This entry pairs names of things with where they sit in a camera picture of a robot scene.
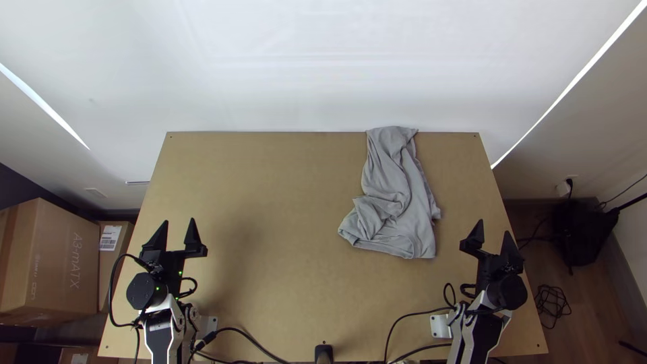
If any large cardboard box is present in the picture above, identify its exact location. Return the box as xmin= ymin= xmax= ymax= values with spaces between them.
xmin=0 ymin=197 xmax=101 ymax=328

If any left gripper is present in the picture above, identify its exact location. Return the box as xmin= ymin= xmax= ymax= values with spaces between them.
xmin=140 ymin=217 xmax=209 ymax=297

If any grey t-shirt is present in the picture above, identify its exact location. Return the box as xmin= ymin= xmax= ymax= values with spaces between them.
xmin=337 ymin=125 xmax=442 ymax=260

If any black bag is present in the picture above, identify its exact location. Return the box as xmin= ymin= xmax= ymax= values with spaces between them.
xmin=552 ymin=200 xmax=621 ymax=270

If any coiled black cable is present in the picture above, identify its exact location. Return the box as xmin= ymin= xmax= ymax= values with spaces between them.
xmin=533 ymin=284 xmax=573 ymax=330

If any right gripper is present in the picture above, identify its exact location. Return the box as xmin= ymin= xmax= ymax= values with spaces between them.
xmin=458 ymin=218 xmax=526 ymax=295

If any cardboard box with white label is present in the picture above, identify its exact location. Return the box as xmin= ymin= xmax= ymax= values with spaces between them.
xmin=97 ymin=220 xmax=136 ymax=312

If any white wall socket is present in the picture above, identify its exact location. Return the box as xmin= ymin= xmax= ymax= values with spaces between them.
xmin=555 ymin=177 xmax=578 ymax=199

